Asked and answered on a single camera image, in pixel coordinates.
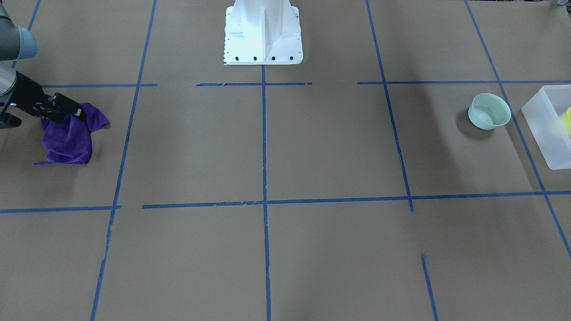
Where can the yellow plastic cup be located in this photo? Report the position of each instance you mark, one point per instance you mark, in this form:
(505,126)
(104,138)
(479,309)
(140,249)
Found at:
(565,118)

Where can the light green ceramic bowl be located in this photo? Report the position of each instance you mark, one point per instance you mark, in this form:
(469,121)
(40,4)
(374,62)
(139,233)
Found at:
(488,111)

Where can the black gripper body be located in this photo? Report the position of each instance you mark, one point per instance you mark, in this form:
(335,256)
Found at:
(28,94)

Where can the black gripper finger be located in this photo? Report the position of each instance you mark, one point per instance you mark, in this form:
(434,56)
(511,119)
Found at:
(55,108)

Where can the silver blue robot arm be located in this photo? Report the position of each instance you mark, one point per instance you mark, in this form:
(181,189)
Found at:
(16,43)

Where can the purple cloth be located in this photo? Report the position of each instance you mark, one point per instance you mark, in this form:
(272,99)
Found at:
(69,142)

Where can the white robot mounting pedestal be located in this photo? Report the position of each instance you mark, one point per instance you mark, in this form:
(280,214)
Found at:
(262,32)

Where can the clear plastic storage box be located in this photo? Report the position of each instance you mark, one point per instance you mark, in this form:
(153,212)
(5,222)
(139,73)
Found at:
(542,113)

